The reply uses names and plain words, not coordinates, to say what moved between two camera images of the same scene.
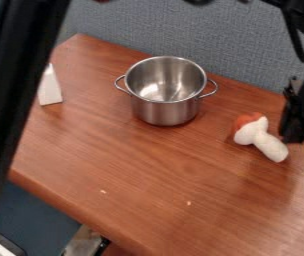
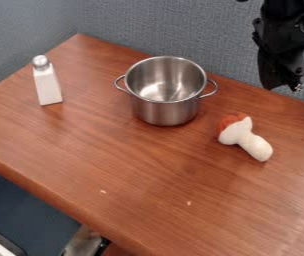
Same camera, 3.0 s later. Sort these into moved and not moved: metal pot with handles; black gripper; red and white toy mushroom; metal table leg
Moved: red and white toy mushroom; black gripper
Not moved: metal pot with handles; metal table leg
